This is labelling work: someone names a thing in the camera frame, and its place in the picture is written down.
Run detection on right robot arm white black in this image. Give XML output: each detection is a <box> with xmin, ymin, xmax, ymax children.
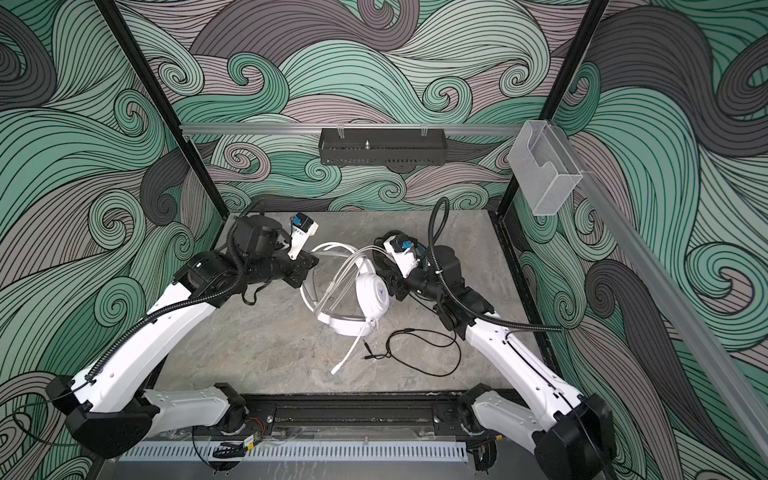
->
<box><xmin>383</xmin><ymin>233</ymin><xmax>616</xmax><ymax>479</ymax></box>

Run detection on white headphones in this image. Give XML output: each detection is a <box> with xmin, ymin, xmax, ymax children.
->
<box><xmin>300</xmin><ymin>242</ymin><xmax>392</xmax><ymax>337</ymax></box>

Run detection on black frame post right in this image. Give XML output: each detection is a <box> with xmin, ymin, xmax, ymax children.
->
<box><xmin>497</xmin><ymin>1</ymin><xmax>609</xmax><ymax>218</ymax></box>

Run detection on black frame post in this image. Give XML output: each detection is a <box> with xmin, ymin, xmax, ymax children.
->
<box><xmin>94</xmin><ymin>0</ymin><xmax>229</xmax><ymax>220</ymax></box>
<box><xmin>497</xmin><ymin>1</ymin><xmax>609</xmax><ymax>218</ymax></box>

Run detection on aluminium wall rail back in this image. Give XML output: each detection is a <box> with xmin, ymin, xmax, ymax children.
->
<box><xmin>179</xmin><ymin>122</ymin><xmax>522</xmax><ymax>137</ymax></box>

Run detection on black blue headphones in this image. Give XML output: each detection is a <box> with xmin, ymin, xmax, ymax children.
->
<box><xmin>379</xmin><ymin>231</ymin><xmax>419</xmax><ymax>265</ymax></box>

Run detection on black headphone cable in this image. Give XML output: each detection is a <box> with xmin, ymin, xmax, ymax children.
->
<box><xmin>362</xmin><ymin>293</ymin><xmax>463</xmax><ymax>378</ymax></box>

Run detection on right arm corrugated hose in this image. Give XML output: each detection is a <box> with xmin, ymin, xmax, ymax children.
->
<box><xmin>427</xmin><ymin>196</ymin><xmax>564</xmax><ymax>333</ymax></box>

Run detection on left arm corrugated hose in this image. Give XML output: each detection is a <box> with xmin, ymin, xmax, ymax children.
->
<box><xmin>83</xmin><ymin>221</ymin><xmax>250</xmax><ymax>384</ymax></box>

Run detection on black frame post left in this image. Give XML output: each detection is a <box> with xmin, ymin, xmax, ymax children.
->
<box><xmin>94</xmin><ymin>0</ymin><xmax>229</xmax><ymax>220</ymax></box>

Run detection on clear plastic wall bin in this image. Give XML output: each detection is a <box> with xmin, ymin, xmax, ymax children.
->
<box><xmin>507</xmin><ymin>120</ymin><xmax>583</xmax><ymax>217</ymax></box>

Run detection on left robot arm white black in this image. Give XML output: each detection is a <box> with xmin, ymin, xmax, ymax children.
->
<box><xmin>46</xmin><ymin>213</ymin><xmax>318</xmax><ymax>459</ymax></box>

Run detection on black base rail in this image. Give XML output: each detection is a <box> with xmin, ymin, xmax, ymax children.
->
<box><xmin>241</xmin><ymin>389</ymin><xmax>494</xmax><ymax>438</ymax></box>

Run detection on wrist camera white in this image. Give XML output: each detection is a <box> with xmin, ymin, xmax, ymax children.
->
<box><xmin>288</xmin><ymin>212</ymin><xmax>319</xmax><ymax>260</ymax></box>
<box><xmin>384</xmin><ymin>234</ymin><xmax>420</xmax><ymax>279</ymax></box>

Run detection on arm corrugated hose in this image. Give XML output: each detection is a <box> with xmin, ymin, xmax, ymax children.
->
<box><xmin>83</xmin><ymin>221</ymin><xmax>250</xmax><ymax>384</ymax></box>
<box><xmin>427</xmin><ymin>196</ymin><xmax>564</xmax><ymax>333</ymax></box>

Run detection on aluminium wall rail right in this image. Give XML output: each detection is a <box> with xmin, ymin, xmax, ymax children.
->
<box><xmin>552</xmin><ymin>126</ymin><xmax>767</xmax><ymax>460</ymax></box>

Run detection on black perforated wall tray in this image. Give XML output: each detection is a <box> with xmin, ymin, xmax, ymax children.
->
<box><xmin>318</xmin><ymin>128</ymin><xmax>448</xmax><ymax>168</ymax></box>

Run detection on aluminium wall rail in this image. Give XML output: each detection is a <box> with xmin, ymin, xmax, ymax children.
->
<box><xmin>179</xmin><ymin>122</ymin><xmax>522</xmax><ymax>137</ymax></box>
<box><xmin>552</xmin><ymin>126</ymin><xmax>767</xmax><ymax>460</ymax></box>

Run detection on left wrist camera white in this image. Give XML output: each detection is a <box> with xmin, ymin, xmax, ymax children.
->
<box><xmin>288</xmin><ymin>212</ymin><xmax>319</xmax><ymax>260</ymax></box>

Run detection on white slotted cable duct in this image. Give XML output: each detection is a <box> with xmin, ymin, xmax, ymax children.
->
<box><xmin>119</xmin><ymin>440</ymin><xmax>469</xmax><ymax>463</ymax></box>

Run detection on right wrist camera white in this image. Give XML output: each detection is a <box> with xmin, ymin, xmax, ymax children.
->
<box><xmin>384</xmin><ymin>234</ymin><xmax>420</xmax><ymax>279</ymax></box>

